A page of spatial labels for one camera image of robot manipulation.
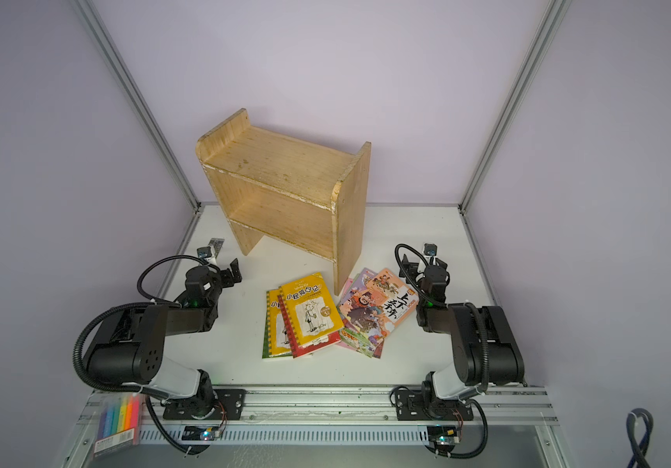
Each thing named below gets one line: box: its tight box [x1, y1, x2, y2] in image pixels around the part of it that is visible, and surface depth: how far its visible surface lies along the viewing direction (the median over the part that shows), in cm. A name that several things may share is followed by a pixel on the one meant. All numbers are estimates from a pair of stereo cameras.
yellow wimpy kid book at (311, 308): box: [279, 272, 345, 347], surface depth 88 cm
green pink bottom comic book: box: [336, 277, 374, 358], surface depth 86 cm
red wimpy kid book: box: [276, 293, 342, 359], surface depth 83 cm
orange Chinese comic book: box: [364, 268, 420, 337], surface depth 94 cm
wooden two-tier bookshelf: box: [195, 108, 372, 297], surface depth 77 cm
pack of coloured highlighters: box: [93, 393, 143, 456], surface depth 72 cm
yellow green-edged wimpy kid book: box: [261, 287, 294, 359], surface depth 87 cm
